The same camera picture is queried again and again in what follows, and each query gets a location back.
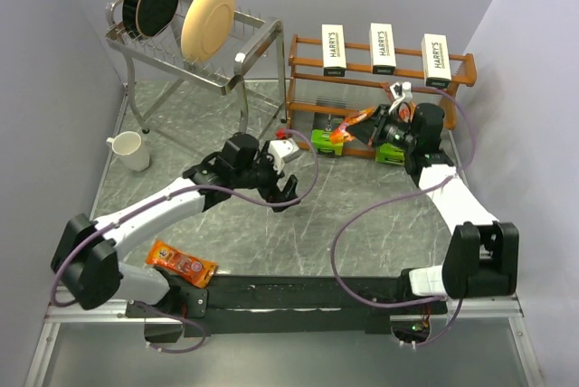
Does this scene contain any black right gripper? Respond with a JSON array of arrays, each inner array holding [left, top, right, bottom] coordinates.
[[346, 104, 418, 152]]

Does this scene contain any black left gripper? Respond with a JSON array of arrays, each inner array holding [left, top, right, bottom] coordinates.
[[233, 141, 300, 211]]

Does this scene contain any black green razor box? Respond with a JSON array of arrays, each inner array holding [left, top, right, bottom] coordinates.
[[375, 143, 404, 165], [311, 113, 344, 156]]

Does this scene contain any white Harry's box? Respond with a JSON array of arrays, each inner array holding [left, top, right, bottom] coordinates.
[[421, 33, 452, 90], [369, 23, 397, 75], [321, 24, 347, 78]]

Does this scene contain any orange wooden shelf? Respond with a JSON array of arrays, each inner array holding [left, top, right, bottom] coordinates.
[[286, 34, 459, 131]]

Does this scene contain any orange razor blister pack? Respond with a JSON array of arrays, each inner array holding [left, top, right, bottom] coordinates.
[[385, 81, 413, 122]]

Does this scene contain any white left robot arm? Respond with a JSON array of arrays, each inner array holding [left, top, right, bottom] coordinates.
[[51, 133, 300, 316]]

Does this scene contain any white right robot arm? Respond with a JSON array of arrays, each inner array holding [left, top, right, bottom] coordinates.
[[346, 103, 519, 313]]

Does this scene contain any chrome dish rack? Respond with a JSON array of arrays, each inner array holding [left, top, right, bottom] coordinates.
[[105, 0, 288, 149]]

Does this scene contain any white ceramic mug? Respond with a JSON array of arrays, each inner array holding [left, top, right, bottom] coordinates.
[[106, 131, 150, 172]]

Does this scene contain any beige round plate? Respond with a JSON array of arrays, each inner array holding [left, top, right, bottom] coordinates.
[[181, 0, 235, 62]]

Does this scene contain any black round plate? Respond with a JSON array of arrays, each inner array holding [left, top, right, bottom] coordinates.
[[122, 0, 180, 40]]

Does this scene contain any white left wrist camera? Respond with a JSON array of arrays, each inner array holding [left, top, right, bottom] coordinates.
[[267, 128, 300, 175]]

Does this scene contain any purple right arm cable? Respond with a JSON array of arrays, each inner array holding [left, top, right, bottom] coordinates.
[[330, 86, 477, 347]]

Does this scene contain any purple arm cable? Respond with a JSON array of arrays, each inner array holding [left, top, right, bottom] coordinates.
[[50, 128, 320, 355], [330, 86, 477, 347]]

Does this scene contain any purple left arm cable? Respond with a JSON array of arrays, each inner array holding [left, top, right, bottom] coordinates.
[[50, 128, 320, 355]]

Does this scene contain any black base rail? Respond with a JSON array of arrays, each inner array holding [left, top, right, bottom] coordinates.
[[126, 275, 447, 345]]

